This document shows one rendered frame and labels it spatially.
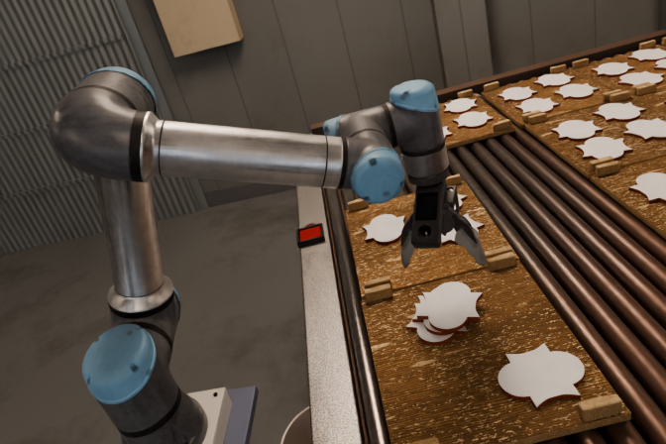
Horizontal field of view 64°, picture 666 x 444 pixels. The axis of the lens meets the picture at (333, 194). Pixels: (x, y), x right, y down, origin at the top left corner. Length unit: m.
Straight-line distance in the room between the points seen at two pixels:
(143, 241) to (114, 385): 0.23
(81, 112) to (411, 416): 0.67
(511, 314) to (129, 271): 0.70
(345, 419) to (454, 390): 0.19
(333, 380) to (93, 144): 0.60
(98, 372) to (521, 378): 0.67
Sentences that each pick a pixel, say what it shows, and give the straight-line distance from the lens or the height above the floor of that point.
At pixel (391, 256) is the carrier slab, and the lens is 1.28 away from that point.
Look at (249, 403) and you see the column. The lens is 1.14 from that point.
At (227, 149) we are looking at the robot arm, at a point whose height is 1.43.
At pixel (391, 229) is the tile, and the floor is 0.95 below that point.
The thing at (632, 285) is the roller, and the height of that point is 0.91.
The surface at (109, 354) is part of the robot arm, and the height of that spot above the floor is 1.14.
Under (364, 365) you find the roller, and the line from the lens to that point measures 1.05.
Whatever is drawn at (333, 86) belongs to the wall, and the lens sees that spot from 3.75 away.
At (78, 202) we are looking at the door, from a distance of 4.53.
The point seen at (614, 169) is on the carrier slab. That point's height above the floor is 0.95.
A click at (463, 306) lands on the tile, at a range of 1.06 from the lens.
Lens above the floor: 1.65
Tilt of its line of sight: 26 degrees down
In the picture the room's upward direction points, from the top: 16 degrees counter-clockwise
